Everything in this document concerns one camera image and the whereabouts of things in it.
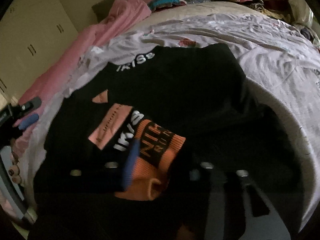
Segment black sweater orange cuffs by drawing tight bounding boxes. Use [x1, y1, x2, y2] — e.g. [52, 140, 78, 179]
[27, 43, 304, 240]

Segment bag of clothes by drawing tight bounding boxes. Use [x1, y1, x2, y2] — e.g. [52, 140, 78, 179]
[299, 26, 319, 48]

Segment person's left hand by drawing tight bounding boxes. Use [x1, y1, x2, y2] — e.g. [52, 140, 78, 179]
[8, 153, 22, 184]

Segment pink quilt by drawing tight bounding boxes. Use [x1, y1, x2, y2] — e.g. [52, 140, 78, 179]
[12, 0, 153, 156]

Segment cream wardrobe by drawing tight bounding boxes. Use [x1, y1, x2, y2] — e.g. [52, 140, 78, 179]
[1, 0, 78, 102]

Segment lilac strawberry print duvet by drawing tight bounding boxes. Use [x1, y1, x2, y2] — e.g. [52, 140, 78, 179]
[21, 14, 319, 226]

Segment cream curtain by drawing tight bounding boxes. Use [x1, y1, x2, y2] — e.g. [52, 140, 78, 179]
[288, 0, 313, 28]

